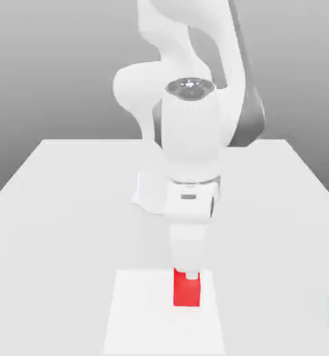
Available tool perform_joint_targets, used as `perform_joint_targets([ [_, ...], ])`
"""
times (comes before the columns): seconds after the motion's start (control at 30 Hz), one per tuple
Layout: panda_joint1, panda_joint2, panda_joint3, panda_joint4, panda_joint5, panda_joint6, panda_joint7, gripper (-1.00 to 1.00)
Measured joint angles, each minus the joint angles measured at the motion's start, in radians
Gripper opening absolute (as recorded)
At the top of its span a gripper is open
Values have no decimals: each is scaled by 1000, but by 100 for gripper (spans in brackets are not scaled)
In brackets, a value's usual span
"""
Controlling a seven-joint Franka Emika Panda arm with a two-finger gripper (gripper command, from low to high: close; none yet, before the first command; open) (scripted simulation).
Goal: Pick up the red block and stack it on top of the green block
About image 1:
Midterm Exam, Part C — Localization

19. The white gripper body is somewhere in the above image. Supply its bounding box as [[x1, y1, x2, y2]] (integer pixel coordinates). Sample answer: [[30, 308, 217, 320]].
[[168, 221, 207, 273]]

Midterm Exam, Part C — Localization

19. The small red cube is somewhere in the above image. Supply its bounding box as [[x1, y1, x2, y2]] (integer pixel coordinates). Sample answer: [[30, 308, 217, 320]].
[[172, 267, 202, 308]]

